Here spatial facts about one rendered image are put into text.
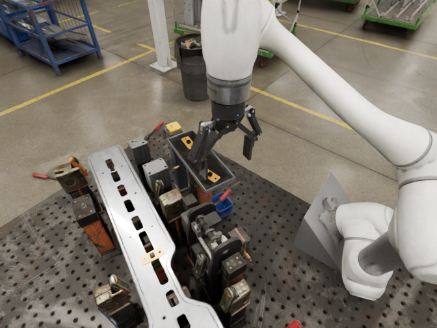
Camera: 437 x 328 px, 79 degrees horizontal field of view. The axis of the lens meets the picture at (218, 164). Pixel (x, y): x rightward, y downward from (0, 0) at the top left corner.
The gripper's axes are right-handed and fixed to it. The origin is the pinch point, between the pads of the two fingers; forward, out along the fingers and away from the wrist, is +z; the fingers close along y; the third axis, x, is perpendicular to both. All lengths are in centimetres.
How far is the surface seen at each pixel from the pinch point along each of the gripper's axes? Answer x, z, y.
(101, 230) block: -40, 57, 40
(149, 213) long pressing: -30, 46, 19
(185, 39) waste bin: -277, 79, -118
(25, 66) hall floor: -475, 147, 76
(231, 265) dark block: 11.9, 34.4, 4.9
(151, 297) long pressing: 3, 46, 31
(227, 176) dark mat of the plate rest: -18.5, 30.2, -13.2
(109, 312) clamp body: -2, 52, 45
